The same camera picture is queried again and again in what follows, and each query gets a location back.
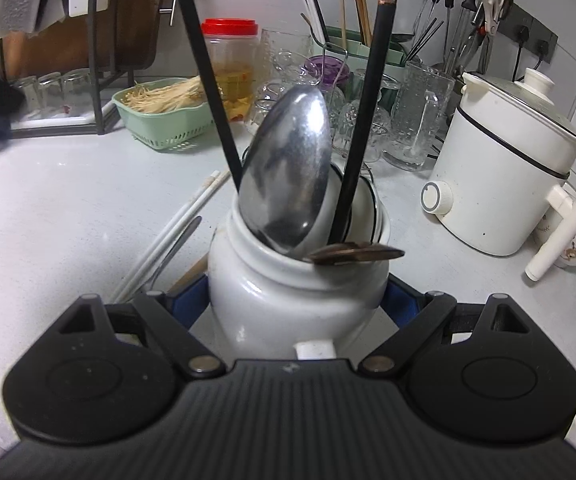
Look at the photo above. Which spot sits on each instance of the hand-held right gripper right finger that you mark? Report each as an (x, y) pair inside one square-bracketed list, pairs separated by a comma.
[(398, 302)]

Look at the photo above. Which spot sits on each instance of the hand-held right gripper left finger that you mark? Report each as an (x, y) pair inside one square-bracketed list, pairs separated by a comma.
[(188, 305)]

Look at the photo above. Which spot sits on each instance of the wooden chopstick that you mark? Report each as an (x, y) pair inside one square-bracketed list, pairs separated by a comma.
[(190, 274)]

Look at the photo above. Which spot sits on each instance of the copper coloured spoon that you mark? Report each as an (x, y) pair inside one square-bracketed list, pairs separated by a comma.
[(352, 254)]

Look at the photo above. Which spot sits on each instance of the white chopstick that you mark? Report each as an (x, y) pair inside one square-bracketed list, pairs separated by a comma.
[(168, 227), (178, 236)]

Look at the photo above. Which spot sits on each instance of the white ceramic jar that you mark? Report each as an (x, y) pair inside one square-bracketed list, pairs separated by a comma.
[(278, 300)]

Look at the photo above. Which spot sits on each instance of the large metal spoon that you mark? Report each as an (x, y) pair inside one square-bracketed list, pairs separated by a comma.
[(288, 170)]

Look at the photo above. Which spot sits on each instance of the black chopstick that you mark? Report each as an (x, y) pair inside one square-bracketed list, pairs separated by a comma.
[(203, 50), (367, 100)]

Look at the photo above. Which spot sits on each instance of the upturned drinking glass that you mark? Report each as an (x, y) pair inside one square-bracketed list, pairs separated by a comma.
[(52, 90), (28, 92), (78, 87)]

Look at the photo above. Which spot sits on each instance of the slim metal utensil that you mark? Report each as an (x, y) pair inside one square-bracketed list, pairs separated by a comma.
[(183, 240)]

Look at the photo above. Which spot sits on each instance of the white electric cooker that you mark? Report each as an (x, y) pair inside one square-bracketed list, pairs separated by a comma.
[(502, 180)]

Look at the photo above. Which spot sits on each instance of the wooden cutting board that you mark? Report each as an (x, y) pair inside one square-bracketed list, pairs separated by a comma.
[(138, 10)]

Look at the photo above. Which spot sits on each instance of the green plastic basket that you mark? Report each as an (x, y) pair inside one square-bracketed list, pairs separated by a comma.
[(168, 127)]

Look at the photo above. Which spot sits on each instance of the floral ceramic bowl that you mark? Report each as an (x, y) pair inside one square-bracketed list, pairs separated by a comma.
[(575, 247)]

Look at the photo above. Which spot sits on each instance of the cluster of glass cups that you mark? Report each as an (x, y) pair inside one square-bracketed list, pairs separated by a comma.
[(268, 95)]

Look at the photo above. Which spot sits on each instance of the red lidded plastic jar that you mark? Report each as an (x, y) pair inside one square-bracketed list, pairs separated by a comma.
[(235, 60)]

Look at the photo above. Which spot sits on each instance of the green chopstick holder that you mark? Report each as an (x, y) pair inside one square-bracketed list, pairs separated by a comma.
[(395, 55)]

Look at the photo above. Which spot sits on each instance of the bundle of upright chopsticks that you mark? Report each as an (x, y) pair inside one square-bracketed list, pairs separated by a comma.
[(318, 5)]

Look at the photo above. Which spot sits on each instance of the black dish rack frame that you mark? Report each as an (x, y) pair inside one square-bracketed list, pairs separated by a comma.
[(102, 110)]

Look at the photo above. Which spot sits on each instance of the dark wall outlet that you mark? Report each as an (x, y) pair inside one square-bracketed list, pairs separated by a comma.
[(532, 25)]

